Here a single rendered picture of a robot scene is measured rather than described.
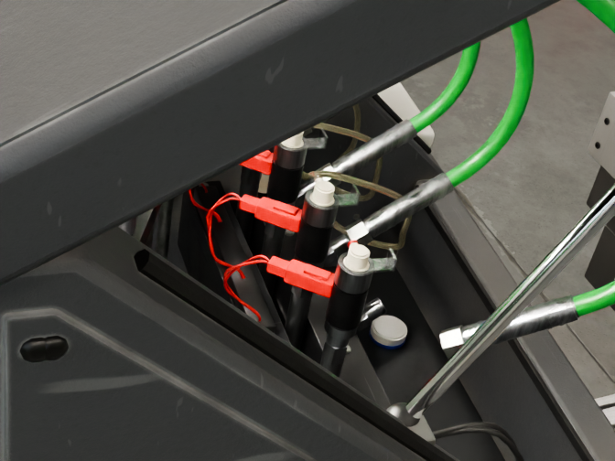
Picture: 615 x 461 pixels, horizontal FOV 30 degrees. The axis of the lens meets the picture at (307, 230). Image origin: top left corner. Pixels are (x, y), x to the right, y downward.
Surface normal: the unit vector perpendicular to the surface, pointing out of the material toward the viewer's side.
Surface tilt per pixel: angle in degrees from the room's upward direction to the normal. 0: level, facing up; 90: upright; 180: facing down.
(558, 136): 0
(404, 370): 0
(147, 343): 90
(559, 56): 0
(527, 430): 90
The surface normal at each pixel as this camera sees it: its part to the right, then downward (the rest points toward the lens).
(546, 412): -0.94, 0.07
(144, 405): 0.31, 0.63
